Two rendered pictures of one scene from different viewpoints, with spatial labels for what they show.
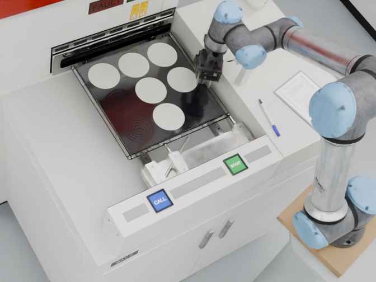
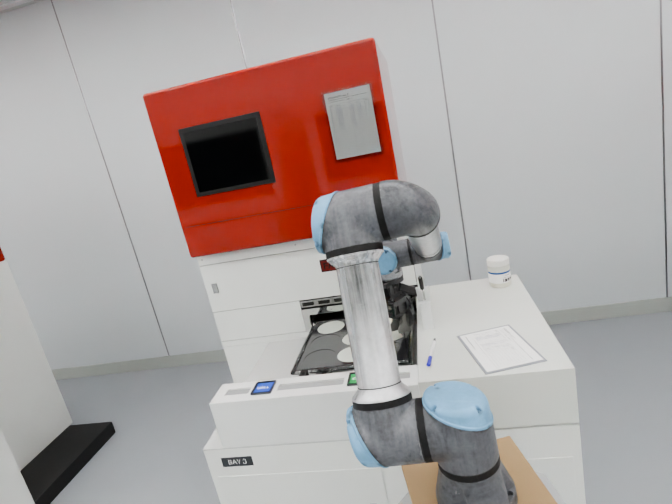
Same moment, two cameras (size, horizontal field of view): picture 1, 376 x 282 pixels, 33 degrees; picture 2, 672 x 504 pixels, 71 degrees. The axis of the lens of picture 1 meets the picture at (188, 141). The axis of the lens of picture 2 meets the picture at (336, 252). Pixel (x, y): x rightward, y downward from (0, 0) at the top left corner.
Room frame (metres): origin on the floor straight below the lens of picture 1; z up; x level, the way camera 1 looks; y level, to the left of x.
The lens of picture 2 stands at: (0.56, -1.12, 1.59)
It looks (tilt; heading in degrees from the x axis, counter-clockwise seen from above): 15 degrees down; 64
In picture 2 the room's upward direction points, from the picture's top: 12 degrees counter-clockwise
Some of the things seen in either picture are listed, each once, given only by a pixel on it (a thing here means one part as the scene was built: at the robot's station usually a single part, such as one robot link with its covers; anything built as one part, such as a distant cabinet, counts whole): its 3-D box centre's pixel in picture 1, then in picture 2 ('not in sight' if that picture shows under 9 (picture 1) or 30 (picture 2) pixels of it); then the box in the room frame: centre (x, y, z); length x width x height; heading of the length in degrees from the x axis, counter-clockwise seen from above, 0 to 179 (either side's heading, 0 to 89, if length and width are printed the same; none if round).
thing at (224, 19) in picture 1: (226, 22); not in sight; (1.29, 0.03, 1.21); 0.09 x 0.08 x 0.11; 51
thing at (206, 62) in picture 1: (211, 58); (393, 296); (1.28, 0.03, 1.05); 0.09 x 0.08 x 0.12; 15
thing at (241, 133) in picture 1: (243, 135); not in sight; (1.18, -0.15, 0.89); 0.08 x 0.03 x 0.03; 51
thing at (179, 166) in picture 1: (178, 164); not in sight; (0.99, 0.00, 0.89); 0.08 x 0.03 x 0.03; 51
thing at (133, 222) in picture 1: (194, 193); (317, 407); (0.92, -0.08, 0.89); 0.55 x 0.09 x 0.14; 141
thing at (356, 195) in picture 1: (357, 202); (456, 423); (1.03, -0.51, 1.01); 0.13 x 0.12 x 0.14; 141
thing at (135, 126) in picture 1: (150, 90); (356, 338); (1.20, 0.17, 0.90); 0.34 x 0.34 x 0.01; 51
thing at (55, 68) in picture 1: (113, 43); (359, 313); (1.32, 0.34, 0.89); 0.44 x 0.02 x 0.10; 141
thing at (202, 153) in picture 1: (198, 160); not in sight; (1.05, -0.05, 0.87); 0.36 x 0.08 x 0.03; 141
